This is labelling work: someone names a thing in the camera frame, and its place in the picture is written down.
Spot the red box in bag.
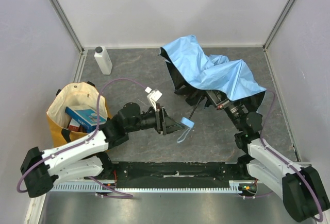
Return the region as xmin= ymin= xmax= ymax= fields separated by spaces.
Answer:
xmin=68 ymin=119 xmax=86 ymax=133

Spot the left aluminium corner post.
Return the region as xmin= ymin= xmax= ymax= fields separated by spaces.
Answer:
xmin=36 ymin=0 xmax=85 ymax=53

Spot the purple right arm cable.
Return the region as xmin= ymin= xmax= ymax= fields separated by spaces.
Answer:
xmin=241 ymin=90 xmax=324 ymax=222

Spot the blue book in bag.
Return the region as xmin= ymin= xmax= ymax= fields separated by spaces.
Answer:
xmin=65 ymin=105 xmax=97 ymax=130

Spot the aluminium corner post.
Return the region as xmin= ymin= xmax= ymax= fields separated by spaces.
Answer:
xmin=262 ymin=0 xmax=310 ymax=49
xmin=36 ymin=0 xmax=85 ymax=53

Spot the yellow canvas tote bag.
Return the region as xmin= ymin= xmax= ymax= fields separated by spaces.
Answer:
xmin=46 ymin=81 xmax=99 ymax=147

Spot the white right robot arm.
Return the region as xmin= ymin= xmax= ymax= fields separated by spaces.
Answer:
xmin=205 ymin=90 xmax=329 ymax=222

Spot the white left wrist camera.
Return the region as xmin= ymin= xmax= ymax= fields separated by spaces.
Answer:
xmin=145 ymin=87 xmax=162 ymax=111

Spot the light blue folding umbrella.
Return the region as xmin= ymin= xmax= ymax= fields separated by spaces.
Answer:
xmin=160 ymin=35 xmax=266 ymax=136

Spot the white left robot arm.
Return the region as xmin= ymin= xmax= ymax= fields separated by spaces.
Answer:
xmin=16 ymin=102 xmax=184 ymax=198

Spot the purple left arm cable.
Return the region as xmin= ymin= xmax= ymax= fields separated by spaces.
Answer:
xmin=16 ymin=78 xmax=147 ymax=199

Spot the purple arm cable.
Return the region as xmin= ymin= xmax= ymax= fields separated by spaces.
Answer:
xmin=16 ymin=78 xmax=147 ymax=199
xmin=241 ymin=90 xmax=324 ymax=222

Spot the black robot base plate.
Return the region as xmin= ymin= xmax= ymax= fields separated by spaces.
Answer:
xmin=109 ymin=161 xmax=254 ymax=181

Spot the slotted cable duct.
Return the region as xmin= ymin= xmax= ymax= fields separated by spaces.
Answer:
xmin=51 ymin=181 xmax=242 ymax=194

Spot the white plastic bottle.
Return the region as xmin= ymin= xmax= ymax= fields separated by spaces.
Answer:
xmin=94 ymin=46 xmax=113 ymax=75

